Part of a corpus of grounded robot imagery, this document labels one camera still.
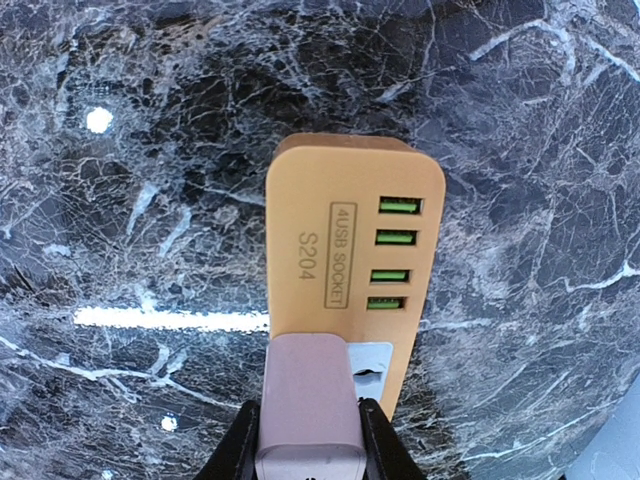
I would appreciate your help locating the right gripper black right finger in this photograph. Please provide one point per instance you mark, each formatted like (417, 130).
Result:
(386, 456)

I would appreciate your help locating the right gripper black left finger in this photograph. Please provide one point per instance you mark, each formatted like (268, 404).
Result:
(234, 456)

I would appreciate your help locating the pink plug adapter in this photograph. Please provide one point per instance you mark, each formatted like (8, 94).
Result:
(310, 425)

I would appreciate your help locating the orange power strip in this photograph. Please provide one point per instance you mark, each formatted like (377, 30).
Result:
(352, 225)

